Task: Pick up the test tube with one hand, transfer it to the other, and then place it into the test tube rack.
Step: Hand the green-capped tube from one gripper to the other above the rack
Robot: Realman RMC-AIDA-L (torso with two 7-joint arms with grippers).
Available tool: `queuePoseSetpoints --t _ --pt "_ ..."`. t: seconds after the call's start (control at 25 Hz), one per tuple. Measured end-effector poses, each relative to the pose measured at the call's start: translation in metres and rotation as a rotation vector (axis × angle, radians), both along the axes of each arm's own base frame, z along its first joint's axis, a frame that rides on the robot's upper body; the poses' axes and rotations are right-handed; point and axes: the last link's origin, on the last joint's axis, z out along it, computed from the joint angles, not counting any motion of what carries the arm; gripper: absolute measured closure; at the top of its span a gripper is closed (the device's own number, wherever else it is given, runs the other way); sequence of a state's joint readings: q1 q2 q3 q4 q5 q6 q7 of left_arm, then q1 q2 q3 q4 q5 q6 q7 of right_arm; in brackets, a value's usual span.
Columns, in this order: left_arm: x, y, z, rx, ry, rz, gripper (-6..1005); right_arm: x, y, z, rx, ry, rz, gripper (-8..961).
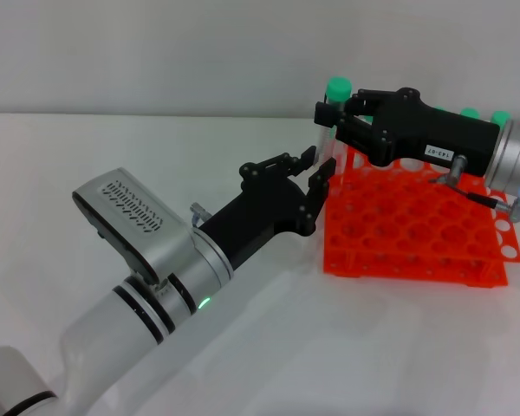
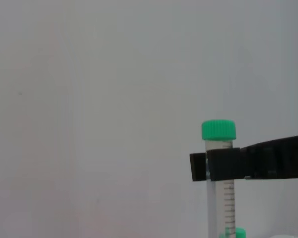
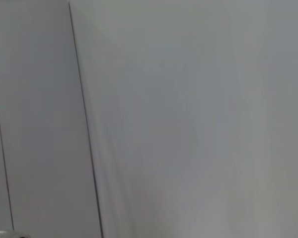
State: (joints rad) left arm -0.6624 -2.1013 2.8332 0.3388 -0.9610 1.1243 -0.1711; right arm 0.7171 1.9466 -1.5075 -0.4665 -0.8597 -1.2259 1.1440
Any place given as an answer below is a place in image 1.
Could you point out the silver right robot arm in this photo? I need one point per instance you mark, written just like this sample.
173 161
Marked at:
515 156

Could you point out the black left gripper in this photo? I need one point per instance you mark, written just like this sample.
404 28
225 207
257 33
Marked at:
268 203

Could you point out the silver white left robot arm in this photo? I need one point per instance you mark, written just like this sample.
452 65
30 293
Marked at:
125 325

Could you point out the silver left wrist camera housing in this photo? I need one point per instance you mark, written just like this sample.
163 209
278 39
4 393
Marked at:
138 216

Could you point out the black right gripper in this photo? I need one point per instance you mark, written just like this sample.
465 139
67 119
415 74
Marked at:
433 130

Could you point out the orange test tube rack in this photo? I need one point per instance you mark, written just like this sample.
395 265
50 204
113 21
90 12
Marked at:
416 225

